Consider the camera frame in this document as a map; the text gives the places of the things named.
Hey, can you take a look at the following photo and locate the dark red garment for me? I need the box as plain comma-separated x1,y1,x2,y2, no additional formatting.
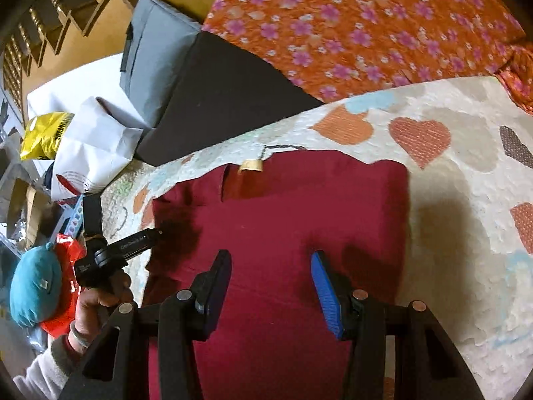
142,149,411,400

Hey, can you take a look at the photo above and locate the heart print blanket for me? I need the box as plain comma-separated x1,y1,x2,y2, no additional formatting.
100,76,533,400

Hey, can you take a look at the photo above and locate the person's left forearm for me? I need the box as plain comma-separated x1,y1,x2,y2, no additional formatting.
12,333,90,400

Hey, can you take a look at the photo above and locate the yellow plastic bag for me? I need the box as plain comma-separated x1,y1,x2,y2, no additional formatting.
20,112,76,161

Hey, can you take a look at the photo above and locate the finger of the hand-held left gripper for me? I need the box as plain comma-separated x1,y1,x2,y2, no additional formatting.
107,228,164,262

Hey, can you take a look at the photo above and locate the teal fabric pouch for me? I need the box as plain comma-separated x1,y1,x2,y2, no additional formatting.
10,242,63,328

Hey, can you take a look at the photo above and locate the red plastic bag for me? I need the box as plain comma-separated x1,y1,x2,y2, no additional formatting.
39,233,89,339

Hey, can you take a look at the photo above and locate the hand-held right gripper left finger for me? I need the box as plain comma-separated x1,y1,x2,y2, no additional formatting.
59,249,233,400

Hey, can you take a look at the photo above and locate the orange floral bedsheet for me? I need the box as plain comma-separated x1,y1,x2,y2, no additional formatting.
202,0,533,115

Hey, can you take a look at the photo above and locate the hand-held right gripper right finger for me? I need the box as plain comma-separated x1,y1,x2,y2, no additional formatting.
310,251,486,400

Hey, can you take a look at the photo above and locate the white sheet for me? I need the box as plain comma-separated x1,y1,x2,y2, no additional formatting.
27,52,151,134

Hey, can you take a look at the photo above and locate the wooden stair railing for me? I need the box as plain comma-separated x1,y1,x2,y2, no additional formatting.
2,0,226,113

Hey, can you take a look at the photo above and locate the grey and black cushion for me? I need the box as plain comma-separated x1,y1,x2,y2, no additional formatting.
119,0,324,167

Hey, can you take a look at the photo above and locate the white paper bag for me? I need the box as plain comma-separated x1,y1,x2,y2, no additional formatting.
50,97,144,201

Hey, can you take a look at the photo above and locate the person's left hand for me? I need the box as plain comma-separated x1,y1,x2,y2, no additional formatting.
69,269,135,353

